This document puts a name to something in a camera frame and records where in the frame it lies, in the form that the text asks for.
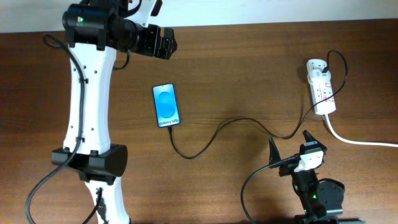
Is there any black USB charging cable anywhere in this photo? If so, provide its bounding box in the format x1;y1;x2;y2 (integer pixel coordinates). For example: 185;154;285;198
167;49;349;160

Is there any white USB charger plug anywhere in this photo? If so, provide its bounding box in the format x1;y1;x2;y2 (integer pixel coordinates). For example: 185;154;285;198
311;67;331;82

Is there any white power strip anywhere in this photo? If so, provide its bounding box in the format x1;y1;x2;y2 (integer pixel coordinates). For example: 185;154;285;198
307;59;336;115

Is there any blue Galaxy smartphone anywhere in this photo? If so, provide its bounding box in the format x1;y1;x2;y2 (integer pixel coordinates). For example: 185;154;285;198
152;83;180;128

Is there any white power strip cord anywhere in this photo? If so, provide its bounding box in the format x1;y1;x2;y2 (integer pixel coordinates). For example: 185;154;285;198
323;113;398;148

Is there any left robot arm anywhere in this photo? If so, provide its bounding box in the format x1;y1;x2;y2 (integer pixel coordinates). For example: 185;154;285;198
52;0;177;223

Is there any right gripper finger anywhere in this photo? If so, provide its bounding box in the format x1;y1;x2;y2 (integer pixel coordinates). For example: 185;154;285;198
269;138;282;169
302;130;316;143

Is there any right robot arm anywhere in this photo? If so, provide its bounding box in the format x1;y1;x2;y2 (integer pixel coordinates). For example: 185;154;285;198
269;130;345;223

